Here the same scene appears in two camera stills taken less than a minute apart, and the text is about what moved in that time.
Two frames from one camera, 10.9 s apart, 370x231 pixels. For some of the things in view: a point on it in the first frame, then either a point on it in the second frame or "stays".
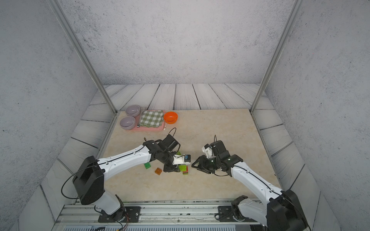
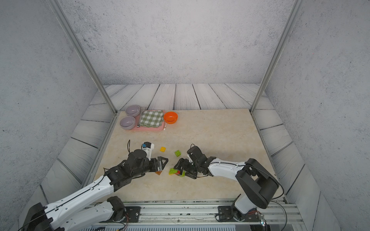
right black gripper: [203, 160] → [185, 162]
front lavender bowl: [127, 122] stays
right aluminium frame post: [276, 55] stays
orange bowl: [170, 117] stays
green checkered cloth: [151, 119] stays
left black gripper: [174, 168] → [155, 168]
